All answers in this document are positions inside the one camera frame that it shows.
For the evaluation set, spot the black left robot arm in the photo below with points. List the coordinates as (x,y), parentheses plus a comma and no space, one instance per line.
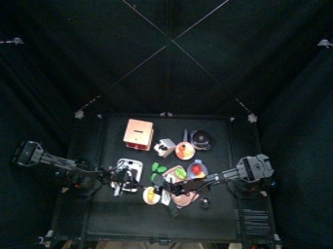
(48,159)

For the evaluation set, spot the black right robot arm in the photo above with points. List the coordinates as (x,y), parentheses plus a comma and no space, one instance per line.
(247,170)

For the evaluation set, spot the green toy leaf vegetable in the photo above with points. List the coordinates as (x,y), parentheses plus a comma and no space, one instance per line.
(159,168)

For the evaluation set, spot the white toy dish rack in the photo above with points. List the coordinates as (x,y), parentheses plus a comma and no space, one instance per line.
(130,165)

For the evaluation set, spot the pink toy cutting board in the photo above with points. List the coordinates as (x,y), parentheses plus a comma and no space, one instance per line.
(184,198)

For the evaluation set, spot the small bowl with yellow toy food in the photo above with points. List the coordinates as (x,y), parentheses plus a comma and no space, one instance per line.
(150,195)

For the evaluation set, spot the green toy slice on board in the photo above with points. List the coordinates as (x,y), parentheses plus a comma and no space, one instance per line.
(181,172)

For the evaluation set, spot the blue bowl with red toy food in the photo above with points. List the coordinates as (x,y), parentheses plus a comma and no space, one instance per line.
(197,170)

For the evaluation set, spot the small black round toy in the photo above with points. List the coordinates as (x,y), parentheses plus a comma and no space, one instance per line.
(205,202)

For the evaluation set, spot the small white toy toaster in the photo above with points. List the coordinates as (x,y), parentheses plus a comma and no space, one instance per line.
(165,147)

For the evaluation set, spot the plate with orange toy food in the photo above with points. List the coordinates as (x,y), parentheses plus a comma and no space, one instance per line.
(185,151)

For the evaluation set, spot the wooden toy box red base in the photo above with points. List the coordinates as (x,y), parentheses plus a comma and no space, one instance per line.
(138,134)

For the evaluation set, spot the black toy pan with lid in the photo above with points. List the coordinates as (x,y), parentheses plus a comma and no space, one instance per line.
(200,139)

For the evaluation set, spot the white printed label sticker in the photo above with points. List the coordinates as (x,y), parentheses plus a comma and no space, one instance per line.
(256,221)

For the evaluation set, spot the silver frame corner bracket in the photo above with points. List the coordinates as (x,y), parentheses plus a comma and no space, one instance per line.
(80,114)
(324,42)
(15,41)
(252,117)
(165,114)

